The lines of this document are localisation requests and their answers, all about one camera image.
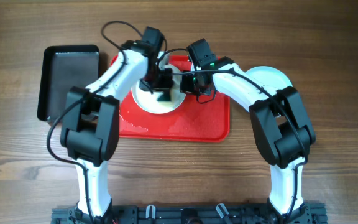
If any white round plate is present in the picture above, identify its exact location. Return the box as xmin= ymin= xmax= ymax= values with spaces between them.
xmin=131 ymin=76 xmax=186 ymax=114

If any light green plate front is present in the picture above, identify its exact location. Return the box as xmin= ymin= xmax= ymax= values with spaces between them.
xmin=246 ymin=66 xmax=293 ymax=90

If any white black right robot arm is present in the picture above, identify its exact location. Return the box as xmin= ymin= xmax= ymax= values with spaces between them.
xmin=191 ymin=57 xmax=316 ymax=220

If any yellow green sponge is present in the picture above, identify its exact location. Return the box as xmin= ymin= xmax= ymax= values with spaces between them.
xmin=157 ymin=91 xmax=172 ymax=102

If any black rectangular tray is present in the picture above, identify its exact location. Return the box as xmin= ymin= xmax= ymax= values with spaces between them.
xmin=37 ymin=45 xmax=99 ymax=122

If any red plastic tray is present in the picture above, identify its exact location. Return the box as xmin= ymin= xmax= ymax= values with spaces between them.
xmin=109 ymin=54 xmax=231 ymax=143

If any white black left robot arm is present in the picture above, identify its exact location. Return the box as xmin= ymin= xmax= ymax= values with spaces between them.
xmin=60 ymin=38 xmax=164 ymax=223

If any black aluminium base frame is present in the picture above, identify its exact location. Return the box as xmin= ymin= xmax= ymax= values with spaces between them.
xmin=50 ymin=202 xmax=328 ymax=224

